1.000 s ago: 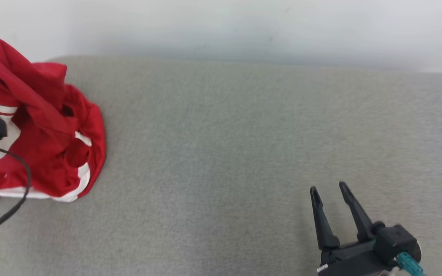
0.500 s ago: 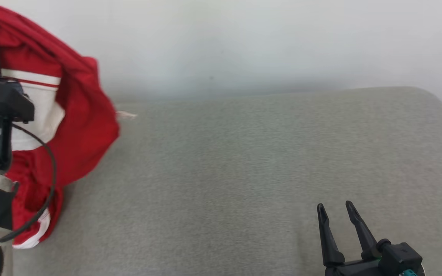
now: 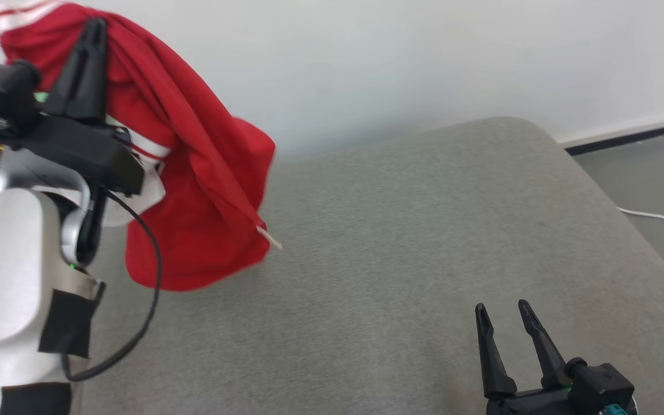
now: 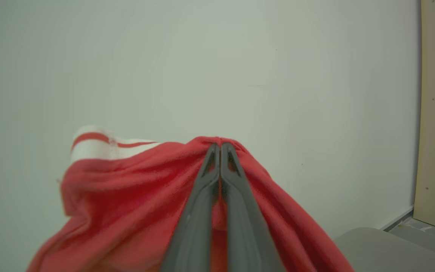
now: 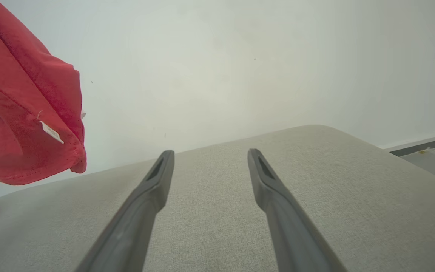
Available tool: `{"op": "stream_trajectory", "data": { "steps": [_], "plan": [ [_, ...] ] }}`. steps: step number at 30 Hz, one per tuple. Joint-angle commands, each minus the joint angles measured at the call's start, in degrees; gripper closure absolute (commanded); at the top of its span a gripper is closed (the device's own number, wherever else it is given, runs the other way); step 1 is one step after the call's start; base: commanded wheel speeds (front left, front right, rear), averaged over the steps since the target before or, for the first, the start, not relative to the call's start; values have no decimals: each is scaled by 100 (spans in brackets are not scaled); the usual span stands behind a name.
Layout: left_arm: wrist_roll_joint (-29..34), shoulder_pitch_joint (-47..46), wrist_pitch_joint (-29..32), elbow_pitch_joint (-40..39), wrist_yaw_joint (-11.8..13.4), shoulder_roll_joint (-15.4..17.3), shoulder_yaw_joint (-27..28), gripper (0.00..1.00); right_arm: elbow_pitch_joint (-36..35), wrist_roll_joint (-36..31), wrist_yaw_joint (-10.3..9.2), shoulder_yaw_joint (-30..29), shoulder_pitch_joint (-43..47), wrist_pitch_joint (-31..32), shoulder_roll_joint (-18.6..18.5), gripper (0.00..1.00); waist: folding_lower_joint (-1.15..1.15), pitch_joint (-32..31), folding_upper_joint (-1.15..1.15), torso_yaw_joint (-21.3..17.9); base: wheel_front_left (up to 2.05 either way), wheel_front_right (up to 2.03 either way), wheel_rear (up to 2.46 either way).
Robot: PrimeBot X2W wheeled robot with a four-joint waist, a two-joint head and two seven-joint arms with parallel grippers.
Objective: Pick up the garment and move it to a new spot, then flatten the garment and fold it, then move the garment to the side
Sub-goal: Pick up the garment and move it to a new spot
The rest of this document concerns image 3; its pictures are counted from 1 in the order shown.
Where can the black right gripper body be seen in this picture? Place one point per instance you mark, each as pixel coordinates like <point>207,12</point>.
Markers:
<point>591,392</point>

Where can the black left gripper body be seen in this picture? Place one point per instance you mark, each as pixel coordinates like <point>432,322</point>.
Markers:
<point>72,147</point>

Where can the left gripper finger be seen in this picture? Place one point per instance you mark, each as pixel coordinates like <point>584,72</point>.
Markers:
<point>84,80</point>

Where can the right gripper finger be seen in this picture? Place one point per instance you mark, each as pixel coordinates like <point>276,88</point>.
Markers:
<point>545,351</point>
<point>493,363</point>

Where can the red jersey with black lettering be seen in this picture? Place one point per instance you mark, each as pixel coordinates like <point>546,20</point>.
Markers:
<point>205,173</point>

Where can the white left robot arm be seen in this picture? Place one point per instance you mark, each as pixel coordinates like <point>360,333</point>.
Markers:
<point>3,276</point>

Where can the black skirting strip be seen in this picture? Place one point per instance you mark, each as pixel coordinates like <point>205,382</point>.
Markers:
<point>632,137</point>

